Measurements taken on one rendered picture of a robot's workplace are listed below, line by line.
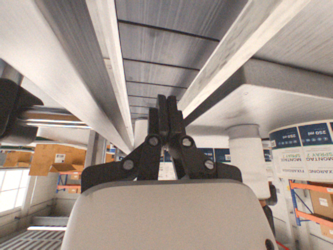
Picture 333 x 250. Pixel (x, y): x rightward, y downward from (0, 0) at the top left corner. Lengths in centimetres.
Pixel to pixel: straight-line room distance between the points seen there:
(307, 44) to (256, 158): 26
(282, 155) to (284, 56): 31
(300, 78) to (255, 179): 24
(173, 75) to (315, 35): 18
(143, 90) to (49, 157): 196
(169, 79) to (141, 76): 3
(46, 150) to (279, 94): 215
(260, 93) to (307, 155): 28
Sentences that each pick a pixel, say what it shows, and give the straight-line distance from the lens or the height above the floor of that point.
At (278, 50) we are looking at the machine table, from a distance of 26.
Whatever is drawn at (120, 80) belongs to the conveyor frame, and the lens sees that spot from 19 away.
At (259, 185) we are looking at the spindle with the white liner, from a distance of 41.
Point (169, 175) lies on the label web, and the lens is 65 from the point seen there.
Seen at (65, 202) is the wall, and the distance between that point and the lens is 958.
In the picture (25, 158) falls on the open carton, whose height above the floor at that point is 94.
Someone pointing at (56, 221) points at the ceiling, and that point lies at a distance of 847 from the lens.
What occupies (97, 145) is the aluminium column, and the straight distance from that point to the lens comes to 45.
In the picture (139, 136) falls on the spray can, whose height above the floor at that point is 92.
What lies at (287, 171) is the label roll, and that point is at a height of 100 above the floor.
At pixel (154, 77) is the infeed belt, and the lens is 17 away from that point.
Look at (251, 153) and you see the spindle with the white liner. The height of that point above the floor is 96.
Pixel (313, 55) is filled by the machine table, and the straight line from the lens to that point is 30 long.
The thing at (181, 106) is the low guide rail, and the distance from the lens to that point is 18.
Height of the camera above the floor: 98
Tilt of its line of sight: 16 degrees down
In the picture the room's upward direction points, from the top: 180 degrees counter-clockwise
